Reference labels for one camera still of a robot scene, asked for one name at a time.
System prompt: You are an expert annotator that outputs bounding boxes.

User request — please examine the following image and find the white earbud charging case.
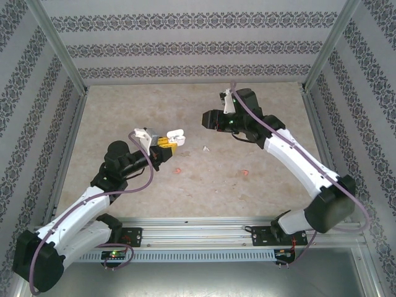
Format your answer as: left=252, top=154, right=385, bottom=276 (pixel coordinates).
left=166, top=129, right=188, bottom=147

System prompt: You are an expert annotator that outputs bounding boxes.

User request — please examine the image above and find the left controller circuit board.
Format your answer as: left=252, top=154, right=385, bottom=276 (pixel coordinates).
left=101, top=250, right=128, bottom=260

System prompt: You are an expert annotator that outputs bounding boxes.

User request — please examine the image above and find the sheet metal tray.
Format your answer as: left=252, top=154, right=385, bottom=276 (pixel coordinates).
left=18, top=247, right=380, bottom=297

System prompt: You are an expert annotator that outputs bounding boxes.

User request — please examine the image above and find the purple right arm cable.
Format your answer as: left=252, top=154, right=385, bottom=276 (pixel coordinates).
left=230, top=80, right=372, bottom=269

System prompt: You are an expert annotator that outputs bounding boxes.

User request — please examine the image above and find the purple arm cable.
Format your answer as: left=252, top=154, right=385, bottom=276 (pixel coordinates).
left=230, top=80, right=372, bottom=269
left=29, top=131, right=155, bottom=295

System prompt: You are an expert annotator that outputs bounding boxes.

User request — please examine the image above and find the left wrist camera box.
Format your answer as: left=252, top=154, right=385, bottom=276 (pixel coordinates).
left=133, top=127, right=160, bottom=155

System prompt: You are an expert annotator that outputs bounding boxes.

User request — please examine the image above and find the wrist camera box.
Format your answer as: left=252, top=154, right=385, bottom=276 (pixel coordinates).
left=133, top=127, right=160, bottom=155
left=219, top=88, right=238, bottom=114

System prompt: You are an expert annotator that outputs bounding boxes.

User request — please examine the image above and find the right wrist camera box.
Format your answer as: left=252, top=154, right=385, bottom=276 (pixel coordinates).
left=219, top=88, right=238, bottom=114

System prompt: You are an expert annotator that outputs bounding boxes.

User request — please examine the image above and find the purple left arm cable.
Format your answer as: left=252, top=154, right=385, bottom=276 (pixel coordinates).
left=29, top=131, right=155, bottom=295

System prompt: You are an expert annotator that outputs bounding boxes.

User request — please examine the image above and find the aluminium side rail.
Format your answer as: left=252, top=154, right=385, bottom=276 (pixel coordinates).
left=301, top=91, right=350, bottom=221
left=43, top=92, right=89, bottom=225

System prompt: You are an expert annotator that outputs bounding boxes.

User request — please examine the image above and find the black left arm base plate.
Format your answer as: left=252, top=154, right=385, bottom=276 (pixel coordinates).
left=117, top=227, right=144, bottom=248

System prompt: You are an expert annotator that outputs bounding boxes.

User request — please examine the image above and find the aluminium mounting rail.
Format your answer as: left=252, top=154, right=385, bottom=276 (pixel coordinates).
left=29, top=216, right=364, bottom=248

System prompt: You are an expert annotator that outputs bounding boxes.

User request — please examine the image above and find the slotted grey cable duct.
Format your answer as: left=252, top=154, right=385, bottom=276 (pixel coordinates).
left=77, top=249, right=276, bottom=262

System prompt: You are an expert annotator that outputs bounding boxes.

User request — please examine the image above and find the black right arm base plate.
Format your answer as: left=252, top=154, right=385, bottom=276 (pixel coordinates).
left=251, top=225, right=309, bottom=248

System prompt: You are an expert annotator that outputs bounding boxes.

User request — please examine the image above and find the aluminium frame post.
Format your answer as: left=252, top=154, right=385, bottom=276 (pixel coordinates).
left=29, top=0, right=89, bottom=93
left=301, top=0, right=363, bottom=92

